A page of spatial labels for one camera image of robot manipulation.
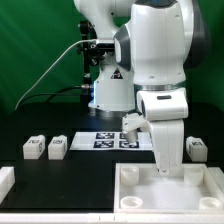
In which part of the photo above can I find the black base cable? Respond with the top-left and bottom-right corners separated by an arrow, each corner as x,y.
20,84 -> 94,105

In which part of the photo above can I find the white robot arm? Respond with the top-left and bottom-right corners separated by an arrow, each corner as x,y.
73,0 -> 206,174

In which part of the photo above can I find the white sheet with AprilTags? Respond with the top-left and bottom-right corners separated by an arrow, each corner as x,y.
70,132 -> 152,151

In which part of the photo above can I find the white square table top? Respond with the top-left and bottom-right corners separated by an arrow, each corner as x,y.
114,163 -> 224,214

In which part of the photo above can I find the white front edge strip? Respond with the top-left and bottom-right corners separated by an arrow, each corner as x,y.
0,213 -> 224,224

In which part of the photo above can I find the black camera stand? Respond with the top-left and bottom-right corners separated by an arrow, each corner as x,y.
77,20 -> 114,103

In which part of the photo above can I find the white obstacle block left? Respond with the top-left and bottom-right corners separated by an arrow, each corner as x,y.
0,167 -> 15,204

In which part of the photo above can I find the grey camera cable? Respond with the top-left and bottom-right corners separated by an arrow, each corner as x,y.
14,39 -> 98,111

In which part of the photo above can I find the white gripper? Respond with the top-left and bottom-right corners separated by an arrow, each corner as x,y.
148,119 -> 184,175

